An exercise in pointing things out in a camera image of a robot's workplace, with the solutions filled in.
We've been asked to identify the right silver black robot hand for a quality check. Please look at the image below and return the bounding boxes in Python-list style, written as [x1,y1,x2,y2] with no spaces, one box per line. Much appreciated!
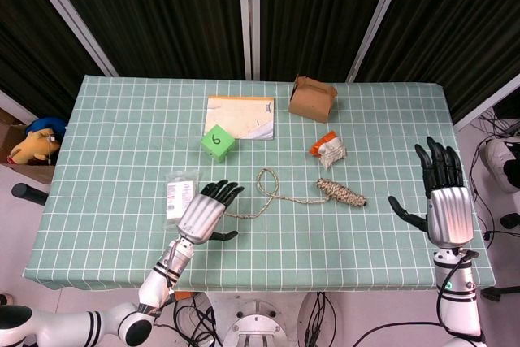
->
[388,136,475,249]

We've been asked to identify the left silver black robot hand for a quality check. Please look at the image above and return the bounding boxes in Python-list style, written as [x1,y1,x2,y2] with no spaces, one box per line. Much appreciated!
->
[176,179,245,245]

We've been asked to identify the beige braided rope bundle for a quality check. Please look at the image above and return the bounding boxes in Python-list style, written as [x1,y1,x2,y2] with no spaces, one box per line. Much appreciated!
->
[222,167,370,220]

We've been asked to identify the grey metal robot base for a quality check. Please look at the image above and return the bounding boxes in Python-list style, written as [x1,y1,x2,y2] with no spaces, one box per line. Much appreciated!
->
[201,292,340,347]

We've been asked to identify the clear packet of white pads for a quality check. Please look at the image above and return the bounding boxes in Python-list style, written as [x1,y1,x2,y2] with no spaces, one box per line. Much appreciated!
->
[165,171,201,228]

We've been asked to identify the white and black headset device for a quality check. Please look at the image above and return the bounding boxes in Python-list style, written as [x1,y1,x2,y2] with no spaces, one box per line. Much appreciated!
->
[481,137,520,193]

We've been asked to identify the green numbered foam cube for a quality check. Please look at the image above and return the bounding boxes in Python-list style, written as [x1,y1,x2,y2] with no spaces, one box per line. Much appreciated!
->
[199,124,236,164]

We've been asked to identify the green checkered tablecloth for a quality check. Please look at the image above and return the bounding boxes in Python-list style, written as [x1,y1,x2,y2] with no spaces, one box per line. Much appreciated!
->
[22,74,497,293]

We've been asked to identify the black stand foot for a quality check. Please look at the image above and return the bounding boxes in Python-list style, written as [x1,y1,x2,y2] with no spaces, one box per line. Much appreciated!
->
[481,284,520,303]

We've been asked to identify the cream notepad with orange edge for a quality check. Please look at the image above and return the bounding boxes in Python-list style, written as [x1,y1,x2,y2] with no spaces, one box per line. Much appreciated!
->
[203,96,276,141]

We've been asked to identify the crumpled orange white wrapper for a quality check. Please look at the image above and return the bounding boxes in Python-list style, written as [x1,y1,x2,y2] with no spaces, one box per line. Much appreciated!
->
[310,130,349,171]

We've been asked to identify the brown cardboard carry box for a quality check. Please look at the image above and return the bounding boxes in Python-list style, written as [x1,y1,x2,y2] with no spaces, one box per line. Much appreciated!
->
[288,74,339,124]

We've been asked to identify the brown cardboard floor box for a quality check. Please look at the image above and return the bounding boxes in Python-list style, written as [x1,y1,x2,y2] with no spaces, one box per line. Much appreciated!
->
[0,107,58,184]

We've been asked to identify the blue plush toy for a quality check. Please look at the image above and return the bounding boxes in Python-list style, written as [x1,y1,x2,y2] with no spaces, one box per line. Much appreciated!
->
[26,117,68,137]

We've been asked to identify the yellow plush toy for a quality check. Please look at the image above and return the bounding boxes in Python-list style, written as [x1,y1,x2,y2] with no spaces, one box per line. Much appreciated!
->
[8,128,62,166]

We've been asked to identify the black pleated curtain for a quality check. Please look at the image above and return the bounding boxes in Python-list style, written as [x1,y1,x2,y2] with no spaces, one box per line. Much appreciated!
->
[355,0,520,123]
[0,0,109,120]
[258,0,398,83]
[40,0,249,80]

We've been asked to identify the black floor cable bundle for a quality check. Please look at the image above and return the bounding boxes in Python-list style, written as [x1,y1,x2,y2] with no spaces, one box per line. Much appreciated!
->
[172,293,223,347]
[469,113,520,250]
[304,292,338,347]

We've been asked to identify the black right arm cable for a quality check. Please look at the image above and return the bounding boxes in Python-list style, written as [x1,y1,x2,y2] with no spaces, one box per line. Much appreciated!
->
[435,249,481,323]

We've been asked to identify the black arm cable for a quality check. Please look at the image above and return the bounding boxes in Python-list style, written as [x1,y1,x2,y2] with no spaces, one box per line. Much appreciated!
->
[163,241,180,297]
[435,249,481,323]

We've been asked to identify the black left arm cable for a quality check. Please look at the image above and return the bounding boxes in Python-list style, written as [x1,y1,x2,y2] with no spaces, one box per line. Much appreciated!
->
[163,241,180,297]

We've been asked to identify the white partition frame post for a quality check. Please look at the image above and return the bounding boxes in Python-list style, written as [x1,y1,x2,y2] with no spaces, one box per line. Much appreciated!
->
[451,74,520,132]
[346,0,414,83]
[237,0,262,81]
[0,89,33,125]
[16,0,119,77]

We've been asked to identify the black cylindrical handle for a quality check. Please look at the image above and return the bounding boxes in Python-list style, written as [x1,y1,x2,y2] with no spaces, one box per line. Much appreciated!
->
[11,182,49,206]

